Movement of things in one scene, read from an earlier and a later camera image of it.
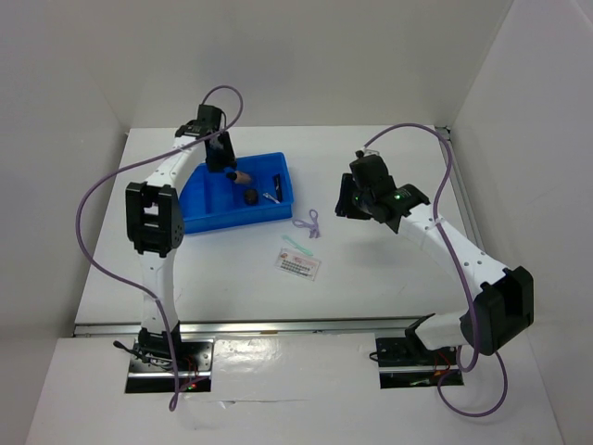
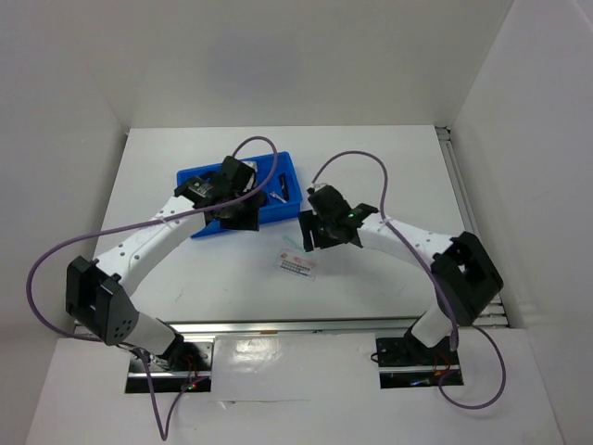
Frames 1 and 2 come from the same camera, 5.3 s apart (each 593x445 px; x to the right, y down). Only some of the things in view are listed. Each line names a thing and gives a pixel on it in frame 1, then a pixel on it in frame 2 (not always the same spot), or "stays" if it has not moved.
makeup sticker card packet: [297, 263] stays
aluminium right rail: [463, 195] stays
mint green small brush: [297, 246] stays
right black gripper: [344, 205] to [309, 220]
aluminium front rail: [307, 325] stays
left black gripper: [216, 166] to [250, 221]
